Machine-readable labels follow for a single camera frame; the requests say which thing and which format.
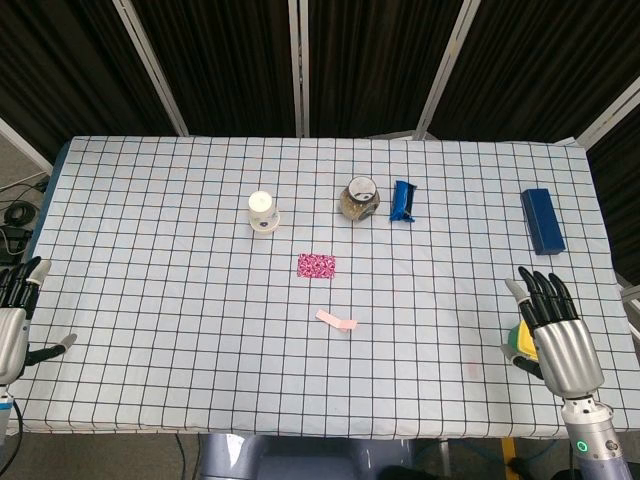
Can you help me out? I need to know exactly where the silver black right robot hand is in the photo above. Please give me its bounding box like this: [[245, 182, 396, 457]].
[[501, 266, 605, 399]]

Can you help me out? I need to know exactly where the grey robot torso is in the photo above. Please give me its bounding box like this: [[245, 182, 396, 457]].
[[197, 433, 416, 480]]

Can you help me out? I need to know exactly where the pale pink plastic block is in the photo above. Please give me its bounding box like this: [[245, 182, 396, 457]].
[[315, 308, 360, 334]]

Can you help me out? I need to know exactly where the white cup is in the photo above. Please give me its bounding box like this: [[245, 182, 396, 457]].
[[248, 190, 281, 235]]

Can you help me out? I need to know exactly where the blue checked tablecloth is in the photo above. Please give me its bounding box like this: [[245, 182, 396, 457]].
[[0, 134, 634, 439]]

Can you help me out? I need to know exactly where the dark blue rectangular box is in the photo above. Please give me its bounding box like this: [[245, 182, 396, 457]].
[[519, 187, 567, 257]]

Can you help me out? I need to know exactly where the black power adapter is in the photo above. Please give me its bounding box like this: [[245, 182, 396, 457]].
[[0, 225, 31, 264]]

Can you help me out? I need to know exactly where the round seed jar black lid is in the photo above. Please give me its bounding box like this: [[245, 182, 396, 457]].
[[339, 176, 381, 221]]

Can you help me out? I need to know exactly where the black folding screen panel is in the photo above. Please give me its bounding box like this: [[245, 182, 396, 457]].
[[122, 0, 301, 137], [0, 0, 189, 166], [417, 0, 640, 146], [299, 0, 479, 139], [582, 74, 640, 281]]

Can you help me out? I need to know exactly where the blue snack packet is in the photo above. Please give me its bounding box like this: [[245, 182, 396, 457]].
[[388, 179, 419, 224]]

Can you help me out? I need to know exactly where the yellow lidded green container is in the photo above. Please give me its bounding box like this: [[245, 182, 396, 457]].
[[506, 319, 539, 357]]

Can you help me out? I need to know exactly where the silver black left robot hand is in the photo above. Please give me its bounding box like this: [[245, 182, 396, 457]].
[[0, 257, 79, 386]]

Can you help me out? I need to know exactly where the black cable bundle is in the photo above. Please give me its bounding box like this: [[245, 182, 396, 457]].
[[3, 199, 39, 226]]

